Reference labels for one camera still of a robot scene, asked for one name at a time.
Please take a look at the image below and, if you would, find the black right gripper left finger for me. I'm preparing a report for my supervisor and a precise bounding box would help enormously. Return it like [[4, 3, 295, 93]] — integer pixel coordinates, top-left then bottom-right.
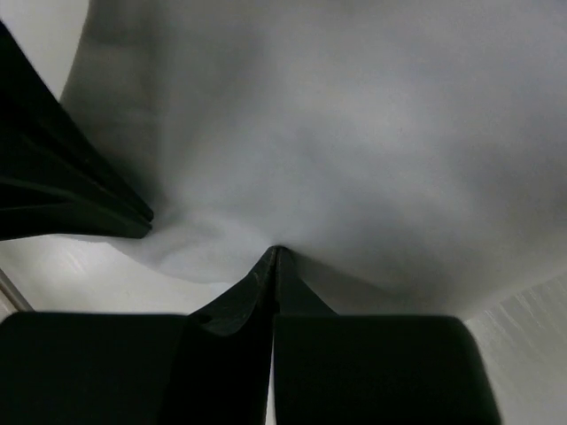
[[1, 248, 277, 424]]

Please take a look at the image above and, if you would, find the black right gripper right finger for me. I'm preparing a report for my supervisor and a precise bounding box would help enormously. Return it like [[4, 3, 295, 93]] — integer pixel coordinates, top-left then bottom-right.
[[274, 249, 501, 424]]

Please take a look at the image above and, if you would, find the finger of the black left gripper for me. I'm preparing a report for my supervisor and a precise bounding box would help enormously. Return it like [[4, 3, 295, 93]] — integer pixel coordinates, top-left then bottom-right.
[[1, 25, 153, 221], [1, 174, 153, 241]]

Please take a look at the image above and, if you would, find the white skirt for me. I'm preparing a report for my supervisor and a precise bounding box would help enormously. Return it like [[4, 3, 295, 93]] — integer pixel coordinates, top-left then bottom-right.
[[62, 1, 566, 313]]

